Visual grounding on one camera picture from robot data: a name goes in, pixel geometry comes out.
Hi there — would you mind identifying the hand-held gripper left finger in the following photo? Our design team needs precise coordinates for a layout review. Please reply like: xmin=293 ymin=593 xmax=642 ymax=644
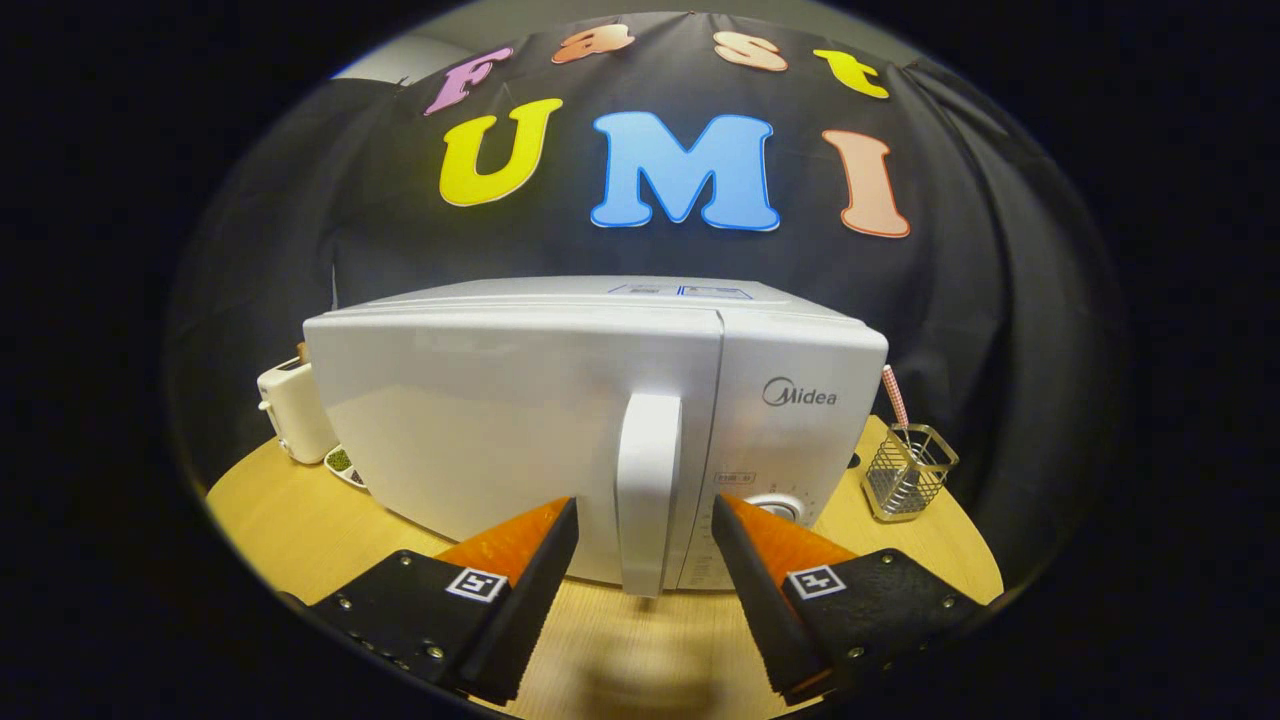
xmin=285 ymin=496 xmax=581 ymax=705

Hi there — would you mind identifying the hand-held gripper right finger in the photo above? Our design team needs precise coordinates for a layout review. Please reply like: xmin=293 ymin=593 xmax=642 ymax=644
xmin=711 ymin=493 xmax=986 ymax=706

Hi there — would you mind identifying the white microwave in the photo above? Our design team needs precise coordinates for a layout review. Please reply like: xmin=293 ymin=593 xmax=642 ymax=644
xmin=303 ymin=276 xmax=889 ymax=598

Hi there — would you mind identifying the white divided bean dish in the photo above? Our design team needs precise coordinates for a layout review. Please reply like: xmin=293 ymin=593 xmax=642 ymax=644
xmin=324 ymin=445 xmax=369 ymax=491

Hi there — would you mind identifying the pink striped straw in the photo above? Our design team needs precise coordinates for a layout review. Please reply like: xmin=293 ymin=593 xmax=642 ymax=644
xmin=882 ymin=364 xmax=911 ymax=431

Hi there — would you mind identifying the white toaster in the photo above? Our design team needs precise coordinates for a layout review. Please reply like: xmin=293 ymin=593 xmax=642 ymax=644
xmin=257 ymin=345 xmax=339 ymax=465

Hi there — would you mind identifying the wire mesh holder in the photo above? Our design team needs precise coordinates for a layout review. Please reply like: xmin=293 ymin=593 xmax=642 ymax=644
xmin=862 ymin=423 xmax=959 ymax=523

